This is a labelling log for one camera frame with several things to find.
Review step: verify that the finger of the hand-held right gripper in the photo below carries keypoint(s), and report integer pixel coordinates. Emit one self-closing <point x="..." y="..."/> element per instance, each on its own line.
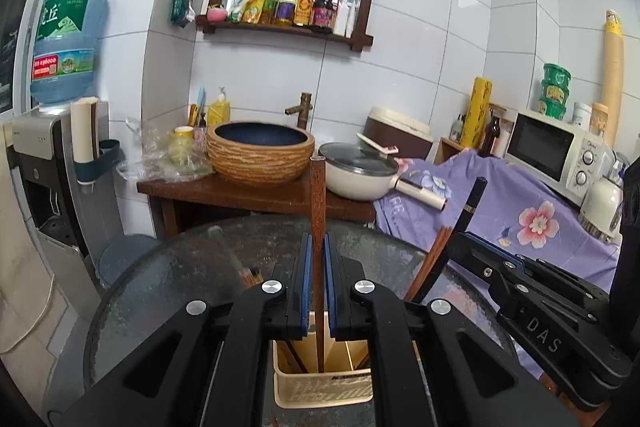
<point x="560" y="277"/>
<point x="475" y="252"/>

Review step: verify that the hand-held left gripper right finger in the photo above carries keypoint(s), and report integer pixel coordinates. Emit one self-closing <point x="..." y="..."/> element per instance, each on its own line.
<point x="330" y="287"/>

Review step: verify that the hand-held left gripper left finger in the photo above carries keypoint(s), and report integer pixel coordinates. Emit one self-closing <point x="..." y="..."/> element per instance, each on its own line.
<point x="306" y="287"/>

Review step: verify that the red brown chopstick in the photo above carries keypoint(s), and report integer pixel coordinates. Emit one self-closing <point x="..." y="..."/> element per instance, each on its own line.
<point x="435" y="252"/>

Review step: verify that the black chopstick with gold band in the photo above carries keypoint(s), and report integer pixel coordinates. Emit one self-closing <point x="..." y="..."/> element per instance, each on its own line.
<point x="472" y="202"/>

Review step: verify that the long brown wooden chopstick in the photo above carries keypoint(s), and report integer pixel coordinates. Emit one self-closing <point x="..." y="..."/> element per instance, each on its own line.
<point x="287" y="354"/>
<point x="318" y="207"/>

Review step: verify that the dark brown chopstick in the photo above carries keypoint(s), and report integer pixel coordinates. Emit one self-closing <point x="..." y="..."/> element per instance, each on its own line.
<point x="362" y="357"/>

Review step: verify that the beige plastic utensil holder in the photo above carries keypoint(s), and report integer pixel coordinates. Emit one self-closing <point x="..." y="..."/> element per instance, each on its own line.
<point x="320" y="389"/>

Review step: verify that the purple floral cloth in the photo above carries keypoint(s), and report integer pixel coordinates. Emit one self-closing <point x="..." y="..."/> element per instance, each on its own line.
<point x="500" y="217"/>

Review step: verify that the white electric kettle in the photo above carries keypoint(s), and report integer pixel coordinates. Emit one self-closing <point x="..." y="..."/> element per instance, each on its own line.
<point x="600" y="204"/>

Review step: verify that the small wooden box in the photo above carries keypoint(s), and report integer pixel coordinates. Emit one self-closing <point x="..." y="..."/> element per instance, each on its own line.
<point x="446" y="149"/>

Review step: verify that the white frying pan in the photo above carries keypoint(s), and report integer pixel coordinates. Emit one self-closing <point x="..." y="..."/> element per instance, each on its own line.
<point x="360" y="184"/>

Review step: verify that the wooden vanity counter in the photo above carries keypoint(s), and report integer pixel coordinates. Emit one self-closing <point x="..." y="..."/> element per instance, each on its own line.
<point x="240" y="197"/>

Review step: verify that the brown glass bottle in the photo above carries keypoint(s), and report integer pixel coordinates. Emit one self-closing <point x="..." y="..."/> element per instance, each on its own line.
<point x="492" y="134"/>

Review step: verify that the clear spray bottle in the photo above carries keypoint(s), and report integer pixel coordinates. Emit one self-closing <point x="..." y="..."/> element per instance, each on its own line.
<point x="617" y="167"/>

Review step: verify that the white microwave oven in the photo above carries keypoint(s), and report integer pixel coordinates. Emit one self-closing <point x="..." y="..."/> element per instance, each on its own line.
<point x="555" y="152"/>

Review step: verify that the small clear bottle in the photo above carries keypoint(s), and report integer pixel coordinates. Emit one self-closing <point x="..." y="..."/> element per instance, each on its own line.
<point x="456" y="127"/>

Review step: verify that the glass pan lid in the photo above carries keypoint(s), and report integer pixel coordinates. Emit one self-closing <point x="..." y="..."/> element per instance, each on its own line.
<point x="357" y="157"/>

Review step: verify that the yellow roll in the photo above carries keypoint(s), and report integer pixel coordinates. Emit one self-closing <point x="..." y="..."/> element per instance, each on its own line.
<point x="475" y="112"/>

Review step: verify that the woven pattern wash basin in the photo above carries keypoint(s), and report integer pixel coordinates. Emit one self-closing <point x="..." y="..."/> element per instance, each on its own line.
<point x="260" y="152"/>

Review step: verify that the brown white rice cooker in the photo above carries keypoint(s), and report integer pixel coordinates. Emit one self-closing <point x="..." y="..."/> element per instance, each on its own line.
<point x="395" y="127"/>

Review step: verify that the orange lidded container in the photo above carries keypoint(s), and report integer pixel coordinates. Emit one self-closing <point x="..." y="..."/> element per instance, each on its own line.
<point x="599" y="119"/>

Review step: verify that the white jar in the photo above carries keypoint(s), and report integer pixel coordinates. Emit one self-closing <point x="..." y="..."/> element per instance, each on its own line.
<point x="581" y="114"/>

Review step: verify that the green tub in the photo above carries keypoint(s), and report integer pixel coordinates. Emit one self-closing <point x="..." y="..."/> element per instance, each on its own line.
<point x="552" y="107"/>
<point x="555" y="94"/>
<point x="557" y="74"/>

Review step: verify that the bronze faucet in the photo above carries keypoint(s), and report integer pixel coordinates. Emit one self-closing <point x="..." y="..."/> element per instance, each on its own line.
<point x="302" y="109"/>

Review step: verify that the blue grey round stool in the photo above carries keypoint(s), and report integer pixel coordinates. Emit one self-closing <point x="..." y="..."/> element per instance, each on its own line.
<point x="125" y="257"/>

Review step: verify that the small brown pump bottle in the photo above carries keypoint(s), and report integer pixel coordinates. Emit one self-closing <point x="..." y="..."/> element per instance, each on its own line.
<point x="201" y="127"/>

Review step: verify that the yellow cup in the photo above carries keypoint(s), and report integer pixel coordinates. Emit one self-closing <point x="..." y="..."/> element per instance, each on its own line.
<point x="183" y="139"/>

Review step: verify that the clear plastic bag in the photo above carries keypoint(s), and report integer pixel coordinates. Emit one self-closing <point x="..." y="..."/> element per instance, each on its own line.
<point x="160" y="159"/>

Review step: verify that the yellow soap dispenser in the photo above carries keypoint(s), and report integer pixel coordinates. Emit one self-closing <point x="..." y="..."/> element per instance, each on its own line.
<point x="219" y="109"/>

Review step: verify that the tall beige roll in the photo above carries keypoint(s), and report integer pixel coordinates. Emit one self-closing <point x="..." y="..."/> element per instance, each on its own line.
<point x="612" y="77"/>

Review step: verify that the blue toothbrush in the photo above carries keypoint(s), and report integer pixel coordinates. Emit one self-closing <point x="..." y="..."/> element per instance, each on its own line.
<point x="201" y="99"/>

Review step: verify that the green cup holder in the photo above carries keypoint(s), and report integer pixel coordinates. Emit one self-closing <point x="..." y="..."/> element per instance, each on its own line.
<point x="100" y="162"/>

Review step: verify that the white squeeze bottle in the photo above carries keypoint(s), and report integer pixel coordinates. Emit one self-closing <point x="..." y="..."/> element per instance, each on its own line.
<point x="345" y="14"/>

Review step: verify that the beige paper cup stack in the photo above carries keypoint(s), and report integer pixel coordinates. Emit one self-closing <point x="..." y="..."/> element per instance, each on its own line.
<point x="82" y="127"/>

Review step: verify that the grey water dispenser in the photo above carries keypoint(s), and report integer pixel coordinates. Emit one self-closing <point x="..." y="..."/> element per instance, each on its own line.
<point x="45" y="187"/>

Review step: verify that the dark soy sauce bottle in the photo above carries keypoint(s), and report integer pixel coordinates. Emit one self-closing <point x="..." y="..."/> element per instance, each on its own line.
<point x="325" y="7"/>

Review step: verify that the yellow label bottle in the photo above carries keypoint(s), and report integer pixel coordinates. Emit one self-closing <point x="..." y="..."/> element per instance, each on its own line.
<point x="304" y="4"/>

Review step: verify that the purple label bottle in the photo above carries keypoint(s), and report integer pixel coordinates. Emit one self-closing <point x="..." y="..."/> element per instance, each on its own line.
<point x="287" y="4"/>

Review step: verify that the green oil bottle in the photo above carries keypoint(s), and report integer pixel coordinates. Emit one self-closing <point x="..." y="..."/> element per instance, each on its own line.
<point x="270" y="2"/>

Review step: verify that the yellow snack packet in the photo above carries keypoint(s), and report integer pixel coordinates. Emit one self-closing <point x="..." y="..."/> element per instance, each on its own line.
<point x="252" y="4"/>

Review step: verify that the pink bowl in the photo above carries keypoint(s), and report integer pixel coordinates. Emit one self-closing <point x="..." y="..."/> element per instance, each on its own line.
<point x="216" y="13"/>

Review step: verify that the blue water jug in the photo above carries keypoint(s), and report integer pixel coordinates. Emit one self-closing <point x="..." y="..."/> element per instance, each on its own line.
<point x="67" y="42"/>

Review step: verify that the window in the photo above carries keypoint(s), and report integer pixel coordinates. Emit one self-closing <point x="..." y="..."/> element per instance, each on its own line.
<point x="15" y="32"/>

